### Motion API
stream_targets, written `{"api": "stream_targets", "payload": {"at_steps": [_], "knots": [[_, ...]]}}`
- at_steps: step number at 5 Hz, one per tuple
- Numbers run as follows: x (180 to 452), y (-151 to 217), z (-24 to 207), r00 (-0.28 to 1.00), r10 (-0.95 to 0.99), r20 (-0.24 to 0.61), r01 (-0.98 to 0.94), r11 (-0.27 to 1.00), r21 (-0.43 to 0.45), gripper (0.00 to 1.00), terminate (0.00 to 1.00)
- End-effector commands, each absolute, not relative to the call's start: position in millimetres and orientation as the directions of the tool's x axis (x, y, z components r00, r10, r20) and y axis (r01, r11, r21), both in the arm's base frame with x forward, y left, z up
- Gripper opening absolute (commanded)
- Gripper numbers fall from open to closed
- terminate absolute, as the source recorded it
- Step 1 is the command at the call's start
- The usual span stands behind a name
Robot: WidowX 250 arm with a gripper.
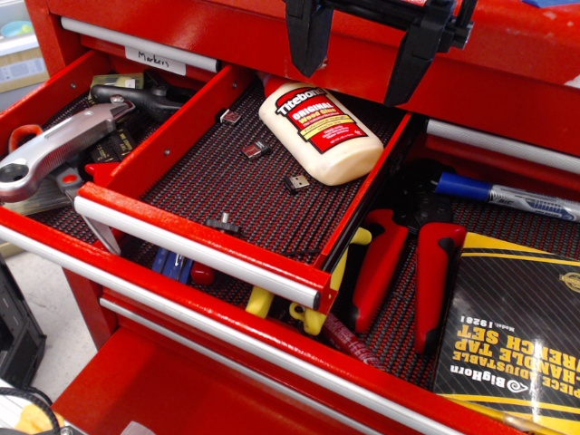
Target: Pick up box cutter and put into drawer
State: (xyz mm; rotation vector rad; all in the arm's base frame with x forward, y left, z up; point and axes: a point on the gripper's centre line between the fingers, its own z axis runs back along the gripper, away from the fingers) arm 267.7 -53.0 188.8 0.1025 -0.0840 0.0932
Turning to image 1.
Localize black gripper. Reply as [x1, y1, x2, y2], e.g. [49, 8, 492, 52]
[285, 1, 477, 107]

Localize silver box cutter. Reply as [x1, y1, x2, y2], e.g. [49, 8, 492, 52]
[1, 101, 134, 202]

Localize red small open drawer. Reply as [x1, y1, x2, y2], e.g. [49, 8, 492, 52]
[75, 65, 411, 312]

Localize red wide open drawer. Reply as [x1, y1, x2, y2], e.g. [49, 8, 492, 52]
[1, 50, 579, 434]

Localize black yellow tap wrench box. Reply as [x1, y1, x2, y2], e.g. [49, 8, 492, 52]
[432, 233, 579, 434]

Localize wood glue bottle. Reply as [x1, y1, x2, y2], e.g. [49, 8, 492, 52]
[258, 72, 383, 186]

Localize small usb dongle upper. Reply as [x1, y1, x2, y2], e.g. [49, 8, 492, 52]
[218, 109, 241, 125]

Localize black usb dongle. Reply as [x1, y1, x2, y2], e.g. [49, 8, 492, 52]
[283, 175, 310, 195]

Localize blue cap marker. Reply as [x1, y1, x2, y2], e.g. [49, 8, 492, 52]
[435, 172, 579, 223]

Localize red tool chest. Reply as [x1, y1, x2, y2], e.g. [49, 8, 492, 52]
[2, 1, 579, 434]

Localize white markers label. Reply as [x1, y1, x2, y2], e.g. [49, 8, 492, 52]
[124, 46, 187, 76]

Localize black thumb screw knob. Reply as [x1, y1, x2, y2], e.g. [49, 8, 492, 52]
[205, 212, 241, 234]

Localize red tube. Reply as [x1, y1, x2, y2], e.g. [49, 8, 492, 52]
[322, 314, 384, 370]

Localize orange grey scissors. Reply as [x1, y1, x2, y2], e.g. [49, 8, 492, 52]
[8, 124, 121, 256]

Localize clear plastic bit case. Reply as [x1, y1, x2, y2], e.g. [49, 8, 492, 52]
[3, 179, 70, 216]

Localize black equipment case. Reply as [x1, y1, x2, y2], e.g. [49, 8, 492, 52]
[1, 258, 46, 388]

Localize yellow object bottom left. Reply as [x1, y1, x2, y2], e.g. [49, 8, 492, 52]
[14, 403, 53, 434]

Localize red handled crimping pliers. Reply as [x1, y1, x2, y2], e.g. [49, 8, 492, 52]
[347, 159, 467, 354]

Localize black handled tool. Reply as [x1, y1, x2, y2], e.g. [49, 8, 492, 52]
[90, 70, 197, 122]

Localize black wire stripper tool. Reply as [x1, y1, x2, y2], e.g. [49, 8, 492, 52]
[90, 128, 137, 163]

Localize yellow handled pliers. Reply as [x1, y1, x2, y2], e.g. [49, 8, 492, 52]
[246, 227, 372, 336]

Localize red screwdriver handle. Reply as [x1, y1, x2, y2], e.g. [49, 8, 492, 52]
[190, 262, 215, 285]

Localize blue handled tool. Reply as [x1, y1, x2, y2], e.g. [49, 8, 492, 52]
[151, 247, 193, 285]

